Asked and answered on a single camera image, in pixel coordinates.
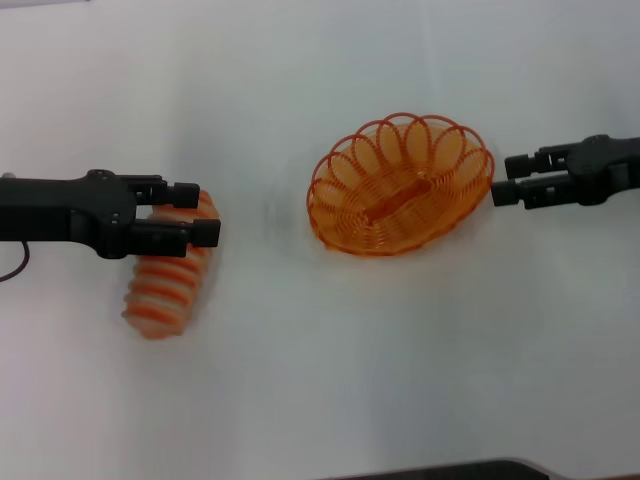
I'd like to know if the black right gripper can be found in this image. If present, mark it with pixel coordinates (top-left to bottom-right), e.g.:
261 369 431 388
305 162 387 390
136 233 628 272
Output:
491 133 640 211

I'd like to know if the thin dark cable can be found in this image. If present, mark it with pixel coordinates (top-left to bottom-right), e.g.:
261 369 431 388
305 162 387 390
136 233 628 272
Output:
0 241 32 284

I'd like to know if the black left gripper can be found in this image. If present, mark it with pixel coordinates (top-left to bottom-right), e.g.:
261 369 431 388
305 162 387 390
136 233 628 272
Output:
0 168 223 260

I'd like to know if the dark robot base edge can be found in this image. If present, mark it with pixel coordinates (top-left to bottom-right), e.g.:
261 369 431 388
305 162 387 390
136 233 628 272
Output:
324 456 571 480

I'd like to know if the orange wire basket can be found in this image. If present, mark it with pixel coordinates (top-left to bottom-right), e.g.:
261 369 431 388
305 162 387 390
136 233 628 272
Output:
304 112 496 258

